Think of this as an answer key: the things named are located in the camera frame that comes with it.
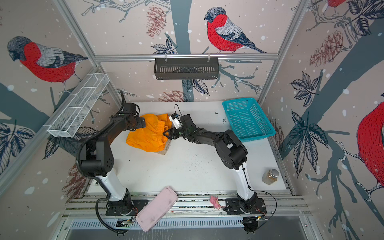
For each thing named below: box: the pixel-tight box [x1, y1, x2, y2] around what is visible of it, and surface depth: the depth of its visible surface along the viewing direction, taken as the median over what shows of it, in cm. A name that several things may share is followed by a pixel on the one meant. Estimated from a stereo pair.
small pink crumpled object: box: [210, 196, 222, 210], surface depth 74 cm
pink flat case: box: [136, 186, 178, 232], surface depth 73 cm
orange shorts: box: [126, 113, 173, 152], surface depth 92 cm
